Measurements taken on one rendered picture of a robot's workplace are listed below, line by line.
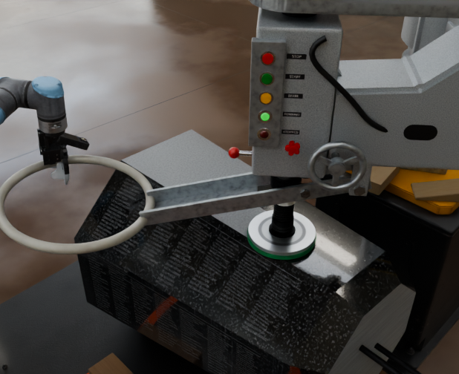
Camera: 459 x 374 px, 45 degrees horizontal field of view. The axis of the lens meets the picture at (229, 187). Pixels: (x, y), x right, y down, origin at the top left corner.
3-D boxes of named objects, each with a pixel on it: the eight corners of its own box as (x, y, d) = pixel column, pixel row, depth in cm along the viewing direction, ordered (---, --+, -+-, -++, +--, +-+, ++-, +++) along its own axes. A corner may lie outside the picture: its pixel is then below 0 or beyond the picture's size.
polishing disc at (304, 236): (325, 249, 171) (325, 246, 170) (258, 260, 167) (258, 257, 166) (302, 208, 188) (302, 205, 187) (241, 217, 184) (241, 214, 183)
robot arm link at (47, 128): (62, 107, 186) (69, 121, 179) (64, 120, 189) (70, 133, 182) (35, 111, 183) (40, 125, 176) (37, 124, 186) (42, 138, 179)
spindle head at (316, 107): (372, 149, 170) (399, 1, 144) (382, 191, 152) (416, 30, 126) (254, 144, 172) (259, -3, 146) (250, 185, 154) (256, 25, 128)
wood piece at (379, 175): (376, 163, 229) (378, 153, 226) (399, 171, 225) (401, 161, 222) (354, 186, 215) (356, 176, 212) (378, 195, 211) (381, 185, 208)
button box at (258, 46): (278, 142, 147) (286, 38, 130) (278, 148, 144) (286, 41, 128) (248, 141, 147) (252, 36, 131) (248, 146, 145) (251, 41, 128)
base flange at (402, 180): (397, 127, 263) (399, 118, 260) (500, 167, 235) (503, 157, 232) (336, 168, 234) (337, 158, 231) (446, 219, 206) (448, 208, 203)
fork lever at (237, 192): (365, 159, 170) (363, 145, 167) (373, 196, 154) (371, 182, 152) (154, 196, 185) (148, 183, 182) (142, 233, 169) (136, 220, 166)
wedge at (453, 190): (463, 188, 216) (466, 176, 213) (469, 202, 208) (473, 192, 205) (410, 185, 217) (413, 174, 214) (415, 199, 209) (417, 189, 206)
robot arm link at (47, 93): (36, 72, 178) (67, 76, 178) (41, 107, 186) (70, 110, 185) (24, 84, 171) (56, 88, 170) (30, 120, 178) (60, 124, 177)
